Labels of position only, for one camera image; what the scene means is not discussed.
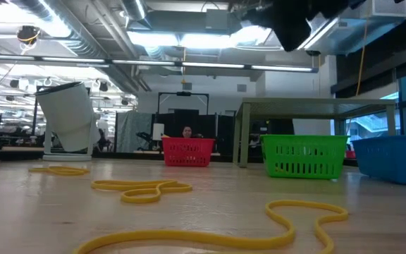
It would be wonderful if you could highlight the red plastic basket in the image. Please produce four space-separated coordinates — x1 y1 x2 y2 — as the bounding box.
161 137 216 167

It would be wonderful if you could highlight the small white lamp shade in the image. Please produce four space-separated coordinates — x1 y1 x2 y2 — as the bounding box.
152 122 165 141

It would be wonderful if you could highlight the yellow hanging cord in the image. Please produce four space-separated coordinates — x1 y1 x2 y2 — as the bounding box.
355 16 370 97

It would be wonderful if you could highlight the grey cloth cover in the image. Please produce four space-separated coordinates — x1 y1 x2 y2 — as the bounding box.
114 110 154 153

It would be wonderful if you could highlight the white ceiling air unit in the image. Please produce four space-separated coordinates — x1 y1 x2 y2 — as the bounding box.
359 0 406 20

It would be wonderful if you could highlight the person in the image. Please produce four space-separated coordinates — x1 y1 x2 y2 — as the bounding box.
180 126 206 139

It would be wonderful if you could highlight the green perforated metal riser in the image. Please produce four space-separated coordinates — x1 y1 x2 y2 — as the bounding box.
233 97 398 169

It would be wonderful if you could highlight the silver spiral air duct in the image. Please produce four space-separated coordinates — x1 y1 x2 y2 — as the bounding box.
8 0 144 93

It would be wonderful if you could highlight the yellow rubber band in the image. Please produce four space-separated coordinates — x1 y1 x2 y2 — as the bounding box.
72 200 350 254
28 165 91 176
90 179 193 205

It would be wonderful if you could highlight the white cylindrical tilting desk lamp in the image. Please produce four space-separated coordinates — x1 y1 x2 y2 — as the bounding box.
35 81 102 162

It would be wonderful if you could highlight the blue plastic basket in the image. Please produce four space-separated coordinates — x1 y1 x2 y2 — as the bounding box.
350 135 406 187

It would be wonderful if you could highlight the long white LED light bar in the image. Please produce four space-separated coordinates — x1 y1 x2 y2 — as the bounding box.
0 52 319 74

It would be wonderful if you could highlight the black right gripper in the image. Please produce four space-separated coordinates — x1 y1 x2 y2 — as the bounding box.
240 0 357 52

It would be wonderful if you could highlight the black ceiling cord reel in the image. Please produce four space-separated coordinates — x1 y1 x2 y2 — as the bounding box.
16 25 42 47

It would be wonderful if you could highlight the green plastic basket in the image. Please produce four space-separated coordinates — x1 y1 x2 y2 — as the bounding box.
260 134 350 180

